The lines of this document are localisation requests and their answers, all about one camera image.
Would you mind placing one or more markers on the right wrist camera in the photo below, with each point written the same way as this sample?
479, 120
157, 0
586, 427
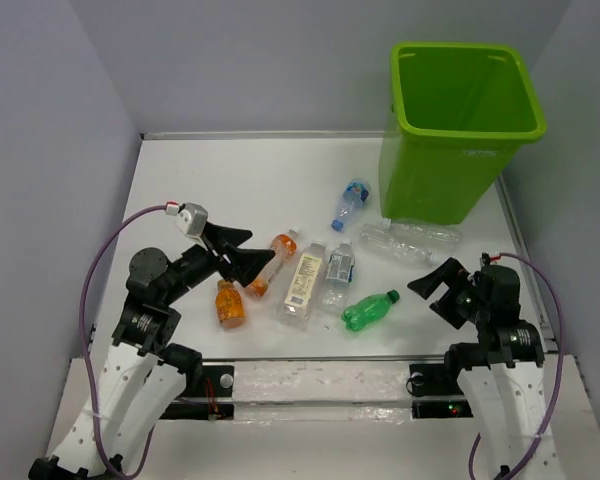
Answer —
489, 264

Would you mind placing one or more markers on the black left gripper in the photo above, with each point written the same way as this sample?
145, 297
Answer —
245, 263

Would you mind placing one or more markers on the tall orange label bottle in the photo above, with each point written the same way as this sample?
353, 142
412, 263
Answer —
284, 246

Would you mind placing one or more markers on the green plastic bottle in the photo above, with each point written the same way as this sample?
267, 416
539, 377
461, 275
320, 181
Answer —
369, 310

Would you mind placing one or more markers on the large clear crushed bottle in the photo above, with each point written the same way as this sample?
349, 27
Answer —
413, 244

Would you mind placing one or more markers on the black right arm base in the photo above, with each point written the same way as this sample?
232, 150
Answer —
435, 395

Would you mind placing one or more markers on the blue cap water bottle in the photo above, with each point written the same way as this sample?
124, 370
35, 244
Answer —
352, 200

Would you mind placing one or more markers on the green plastic bin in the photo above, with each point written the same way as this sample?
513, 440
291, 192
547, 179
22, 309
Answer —
459, 112

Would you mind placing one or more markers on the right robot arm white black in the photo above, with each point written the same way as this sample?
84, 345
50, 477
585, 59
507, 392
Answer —
501, 374

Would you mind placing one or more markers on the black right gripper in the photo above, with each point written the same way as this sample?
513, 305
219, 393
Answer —
455, 275

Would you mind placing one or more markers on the small clear bottle blue label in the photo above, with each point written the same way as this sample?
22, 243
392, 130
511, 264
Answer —
338, 279

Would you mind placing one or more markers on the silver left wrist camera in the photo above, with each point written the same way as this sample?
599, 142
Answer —
191, 219

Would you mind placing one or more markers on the clear bottle beige label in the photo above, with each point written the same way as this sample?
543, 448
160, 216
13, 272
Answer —
300, 296

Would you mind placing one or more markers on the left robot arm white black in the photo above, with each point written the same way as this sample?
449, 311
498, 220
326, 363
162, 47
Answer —
144, 370

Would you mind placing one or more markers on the short orange bottle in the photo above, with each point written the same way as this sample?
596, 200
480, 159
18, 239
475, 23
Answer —
229, 306

